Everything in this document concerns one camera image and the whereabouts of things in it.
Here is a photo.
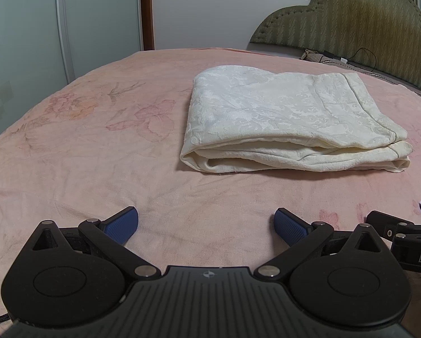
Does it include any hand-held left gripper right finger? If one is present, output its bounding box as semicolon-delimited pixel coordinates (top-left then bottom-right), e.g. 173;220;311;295
254;208;385;282

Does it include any brown wooden post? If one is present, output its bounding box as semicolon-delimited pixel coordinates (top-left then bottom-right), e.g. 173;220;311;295
139;0;155;50

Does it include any white quilt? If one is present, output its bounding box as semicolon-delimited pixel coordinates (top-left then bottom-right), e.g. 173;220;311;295
180;64;413;175

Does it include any olive green padded headboard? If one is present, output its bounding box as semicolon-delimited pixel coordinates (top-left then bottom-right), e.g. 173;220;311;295
249;0;421;95

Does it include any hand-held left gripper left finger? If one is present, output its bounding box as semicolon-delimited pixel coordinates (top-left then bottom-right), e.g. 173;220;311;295
31;206;162;281

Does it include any white sliding wardrobe door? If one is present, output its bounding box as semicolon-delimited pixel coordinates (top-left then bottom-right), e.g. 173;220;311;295
0;0;144;145

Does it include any pink floral blanket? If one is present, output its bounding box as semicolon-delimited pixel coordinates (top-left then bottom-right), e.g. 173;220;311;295
0;47;421;324

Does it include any black cable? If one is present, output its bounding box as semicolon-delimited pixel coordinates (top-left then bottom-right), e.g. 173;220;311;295
321;47;377;72

